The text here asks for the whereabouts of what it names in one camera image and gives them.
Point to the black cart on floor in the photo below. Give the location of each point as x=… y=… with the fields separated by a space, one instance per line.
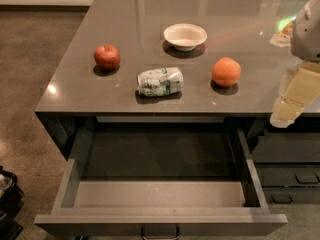
x=10 y=205

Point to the open grey top drawer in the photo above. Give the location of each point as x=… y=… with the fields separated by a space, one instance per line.
x=197 y=175

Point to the metal drawer handle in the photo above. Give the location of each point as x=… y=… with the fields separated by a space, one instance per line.
x=160 y=232

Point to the orange fruit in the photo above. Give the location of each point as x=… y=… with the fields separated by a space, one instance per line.
x=226 y=72

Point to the white paper bowl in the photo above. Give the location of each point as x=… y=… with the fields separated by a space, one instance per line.
x=185 y=37

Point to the crushed 7up can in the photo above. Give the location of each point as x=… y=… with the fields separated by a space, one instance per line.
x=160 y=82

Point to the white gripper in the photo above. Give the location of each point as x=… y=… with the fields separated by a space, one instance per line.
x=307 y=34

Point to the red apple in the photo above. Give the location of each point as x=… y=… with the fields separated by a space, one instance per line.
x=107 y=57

